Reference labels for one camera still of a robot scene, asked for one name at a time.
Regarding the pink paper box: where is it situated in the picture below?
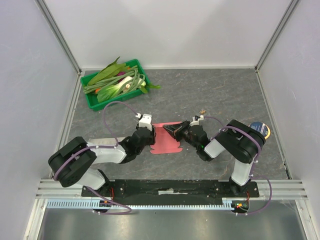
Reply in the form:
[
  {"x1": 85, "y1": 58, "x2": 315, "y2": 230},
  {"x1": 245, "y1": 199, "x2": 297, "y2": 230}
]
[{"x1": 150, "y1": 121, "x2": 183, "y2": 155}]

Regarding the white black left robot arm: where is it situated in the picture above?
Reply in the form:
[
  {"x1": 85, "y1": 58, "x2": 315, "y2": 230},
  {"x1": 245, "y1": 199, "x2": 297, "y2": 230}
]
[{"x1": 48, "y1": 126, "x2": 156, "y2": 197}]

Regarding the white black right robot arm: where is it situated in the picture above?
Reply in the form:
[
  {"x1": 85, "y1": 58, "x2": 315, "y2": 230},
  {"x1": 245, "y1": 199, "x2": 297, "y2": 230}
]
[{"x1": 163, "y1": 117, "x2": 270, "y2": 197}]

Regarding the blue white book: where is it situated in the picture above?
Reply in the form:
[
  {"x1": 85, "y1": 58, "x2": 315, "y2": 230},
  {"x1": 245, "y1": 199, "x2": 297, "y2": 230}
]
[{"x1": 87, "y1": 137, "x2": 117, "y2": 146}]

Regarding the bok choy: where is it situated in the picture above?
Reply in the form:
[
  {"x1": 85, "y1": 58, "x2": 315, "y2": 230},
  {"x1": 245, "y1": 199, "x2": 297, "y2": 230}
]
[{"x1": 97, "y1": 83, "x2": 126, "y2": 103}]

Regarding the green long beans bundle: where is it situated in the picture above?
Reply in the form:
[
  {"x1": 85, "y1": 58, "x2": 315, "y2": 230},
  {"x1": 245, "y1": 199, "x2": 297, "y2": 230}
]
[{"x1": 83, "y1": 65, "x2": 146, "y2": 95}]

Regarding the white radish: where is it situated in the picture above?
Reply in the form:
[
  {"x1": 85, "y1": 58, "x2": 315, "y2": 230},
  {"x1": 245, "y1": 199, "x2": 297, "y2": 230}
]
[{"x1": 119, "y1": 76, "x2": 146, "y2": 90}]

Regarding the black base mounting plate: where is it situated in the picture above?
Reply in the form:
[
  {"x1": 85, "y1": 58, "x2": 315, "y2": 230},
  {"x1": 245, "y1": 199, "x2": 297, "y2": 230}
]
[{"x1": 96, "y1": 179, "x2": 260, "y2": 198}]

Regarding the green plastic tray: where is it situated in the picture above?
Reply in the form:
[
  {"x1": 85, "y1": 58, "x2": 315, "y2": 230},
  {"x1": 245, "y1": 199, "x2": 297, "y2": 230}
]
[{"x1": 80, "y1": 59, "x2": 152, "y2": 111}]

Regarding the yellow masking tape roll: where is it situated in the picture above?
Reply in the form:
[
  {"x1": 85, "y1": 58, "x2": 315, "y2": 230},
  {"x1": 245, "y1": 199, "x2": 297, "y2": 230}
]
[{"x1": 249, "y1": 121, "x2": 271, "y2": 140}]

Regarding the green leafy vegetable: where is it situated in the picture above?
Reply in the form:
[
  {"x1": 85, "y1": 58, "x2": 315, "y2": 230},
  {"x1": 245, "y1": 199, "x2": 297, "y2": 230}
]
[{"x1": 87, "y1": 57, "x2": 128, "y2": 86}]

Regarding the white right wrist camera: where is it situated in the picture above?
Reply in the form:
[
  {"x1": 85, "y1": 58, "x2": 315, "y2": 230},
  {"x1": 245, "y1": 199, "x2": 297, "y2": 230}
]
[{"x1": 189, "y1": 115, "x2": 204, "y2": 127}]

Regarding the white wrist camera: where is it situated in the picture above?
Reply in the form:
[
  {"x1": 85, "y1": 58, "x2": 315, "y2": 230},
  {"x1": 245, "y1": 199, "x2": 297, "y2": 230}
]
[
  {"x1": 135, "y1": 113, "x2": 152, "y2": 131},
  {"x1": 189, "y1": 115, "x2": 204, "y2": 127}
]

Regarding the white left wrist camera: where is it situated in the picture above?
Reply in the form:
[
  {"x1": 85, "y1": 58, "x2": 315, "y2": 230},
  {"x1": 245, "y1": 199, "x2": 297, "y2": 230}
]
[{"x1": 135, "y1": 113, "x2": 152, "y2": 131}]

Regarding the light blue cable duct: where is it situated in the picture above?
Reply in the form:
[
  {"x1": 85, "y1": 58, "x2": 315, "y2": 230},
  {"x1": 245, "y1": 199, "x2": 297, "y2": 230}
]
[{"x1": 46, "y1": 197, "x2": 238, "y2": 210}]

